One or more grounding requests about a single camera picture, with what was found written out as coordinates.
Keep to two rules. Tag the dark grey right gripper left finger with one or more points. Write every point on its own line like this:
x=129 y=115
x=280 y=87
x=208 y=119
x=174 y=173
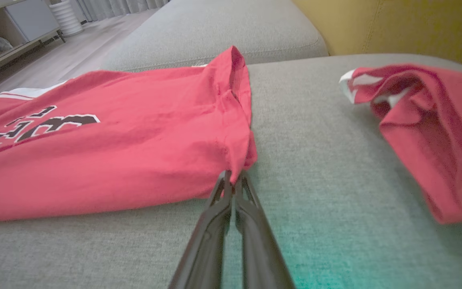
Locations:
x=207 y=245

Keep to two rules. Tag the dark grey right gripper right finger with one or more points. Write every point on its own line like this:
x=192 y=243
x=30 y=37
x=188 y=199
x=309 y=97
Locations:
x=259 y=249

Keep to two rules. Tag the red shirt with black print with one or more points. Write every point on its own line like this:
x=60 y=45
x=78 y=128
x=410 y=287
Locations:
x=114 y=164

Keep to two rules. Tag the crumpled red garment white trim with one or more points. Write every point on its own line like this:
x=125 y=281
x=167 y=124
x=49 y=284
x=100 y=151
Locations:
x=435 y=132

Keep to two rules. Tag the grey pleated curtain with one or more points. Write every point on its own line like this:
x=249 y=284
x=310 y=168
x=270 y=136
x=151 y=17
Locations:
x=122 y=6

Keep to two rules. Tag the green plant with white pot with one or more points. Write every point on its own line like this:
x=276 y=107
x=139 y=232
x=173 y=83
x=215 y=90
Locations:
x=66 y=18

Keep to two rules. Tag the yellow sofa backrest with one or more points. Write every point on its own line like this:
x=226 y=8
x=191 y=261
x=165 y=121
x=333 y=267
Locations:
x=415 y=28

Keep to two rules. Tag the white low cabinet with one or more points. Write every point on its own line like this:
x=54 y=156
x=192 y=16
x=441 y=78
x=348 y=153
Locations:
x=32 y=16

